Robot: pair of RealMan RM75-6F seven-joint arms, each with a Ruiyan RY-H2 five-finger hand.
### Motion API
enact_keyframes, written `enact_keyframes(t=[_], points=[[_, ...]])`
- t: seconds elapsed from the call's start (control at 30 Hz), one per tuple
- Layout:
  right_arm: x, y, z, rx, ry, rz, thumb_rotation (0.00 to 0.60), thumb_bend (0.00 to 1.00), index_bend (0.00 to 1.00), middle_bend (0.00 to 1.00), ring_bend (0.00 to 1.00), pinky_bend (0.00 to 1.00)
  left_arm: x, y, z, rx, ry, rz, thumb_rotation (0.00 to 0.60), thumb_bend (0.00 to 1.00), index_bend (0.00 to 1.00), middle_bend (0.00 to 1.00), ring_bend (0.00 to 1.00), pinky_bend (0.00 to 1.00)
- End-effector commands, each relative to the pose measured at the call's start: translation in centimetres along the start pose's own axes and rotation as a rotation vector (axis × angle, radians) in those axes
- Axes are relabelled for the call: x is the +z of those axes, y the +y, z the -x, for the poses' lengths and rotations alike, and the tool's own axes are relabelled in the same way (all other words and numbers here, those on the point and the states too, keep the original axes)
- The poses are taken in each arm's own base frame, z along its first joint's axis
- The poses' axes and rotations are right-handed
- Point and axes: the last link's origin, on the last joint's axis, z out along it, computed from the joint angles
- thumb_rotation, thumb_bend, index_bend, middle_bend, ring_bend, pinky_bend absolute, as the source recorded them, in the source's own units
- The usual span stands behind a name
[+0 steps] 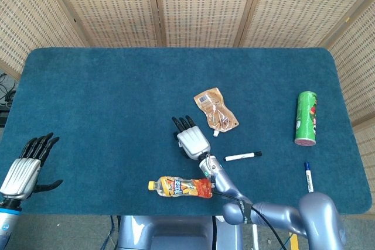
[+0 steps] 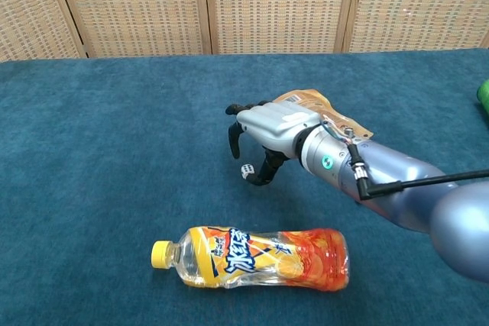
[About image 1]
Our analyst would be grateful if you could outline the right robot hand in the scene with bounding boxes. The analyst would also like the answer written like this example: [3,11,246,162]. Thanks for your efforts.
[171,115,212,161]

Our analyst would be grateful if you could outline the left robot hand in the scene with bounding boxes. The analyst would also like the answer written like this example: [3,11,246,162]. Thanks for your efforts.
[0,132,64,204]

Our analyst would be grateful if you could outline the brown spouted drink pouch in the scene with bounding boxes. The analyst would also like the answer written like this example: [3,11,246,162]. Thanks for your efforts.
[193,87,240,137]

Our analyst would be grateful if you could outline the orange iced tea bottle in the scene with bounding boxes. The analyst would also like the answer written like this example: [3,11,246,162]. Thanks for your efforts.
[148,176,214,200]

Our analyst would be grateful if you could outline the white marker black cap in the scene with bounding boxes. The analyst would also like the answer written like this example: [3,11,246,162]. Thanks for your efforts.
[224,151,263,162]

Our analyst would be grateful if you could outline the grey robot torso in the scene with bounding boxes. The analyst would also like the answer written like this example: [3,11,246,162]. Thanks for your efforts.
[117,215,244,250]

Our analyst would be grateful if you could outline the blue table cloth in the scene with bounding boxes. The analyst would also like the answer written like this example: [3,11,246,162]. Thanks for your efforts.
[0,47,373,217]

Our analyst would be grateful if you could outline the green chips can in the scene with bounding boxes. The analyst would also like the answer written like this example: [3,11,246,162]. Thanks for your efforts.
[294,91,318,147]

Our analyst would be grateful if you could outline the white marker blue cap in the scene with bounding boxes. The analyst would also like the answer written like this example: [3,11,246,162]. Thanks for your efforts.
[303,162,315,194]

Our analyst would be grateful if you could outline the woven bamboo screen panel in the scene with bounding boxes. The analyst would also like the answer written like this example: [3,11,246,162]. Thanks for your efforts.
[43,0,163,48]
[321,0,375,125]
[0,0,88,80]
[353,124,375,218]
[238,0,375,48]
[152,0,263,48]

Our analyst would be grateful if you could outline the black floor cable bundle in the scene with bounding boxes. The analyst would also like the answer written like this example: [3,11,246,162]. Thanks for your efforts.
[0,73,17,110]

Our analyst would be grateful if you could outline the blue cable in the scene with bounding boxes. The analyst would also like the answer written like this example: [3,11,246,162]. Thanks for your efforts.
[108,215,121,246]

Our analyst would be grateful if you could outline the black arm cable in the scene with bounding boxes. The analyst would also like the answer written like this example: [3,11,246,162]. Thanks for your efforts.
[211,191,287,250]

